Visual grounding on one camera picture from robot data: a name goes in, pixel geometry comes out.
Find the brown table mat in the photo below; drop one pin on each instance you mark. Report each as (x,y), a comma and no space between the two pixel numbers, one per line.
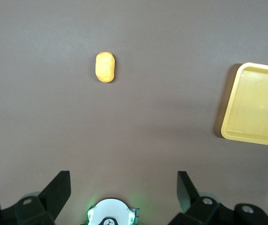
(54,117)

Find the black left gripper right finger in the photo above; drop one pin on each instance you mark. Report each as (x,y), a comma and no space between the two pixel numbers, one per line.
(188,199)

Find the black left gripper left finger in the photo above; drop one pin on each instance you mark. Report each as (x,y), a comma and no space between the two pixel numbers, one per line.
(52,199)

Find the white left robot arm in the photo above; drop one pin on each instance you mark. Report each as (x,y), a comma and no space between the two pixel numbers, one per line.
(110,211)

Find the yellow plastic tray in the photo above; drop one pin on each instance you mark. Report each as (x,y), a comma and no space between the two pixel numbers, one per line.
(253,105)

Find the yellow toy potato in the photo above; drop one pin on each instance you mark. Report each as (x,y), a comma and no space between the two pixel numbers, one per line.
(105,68)

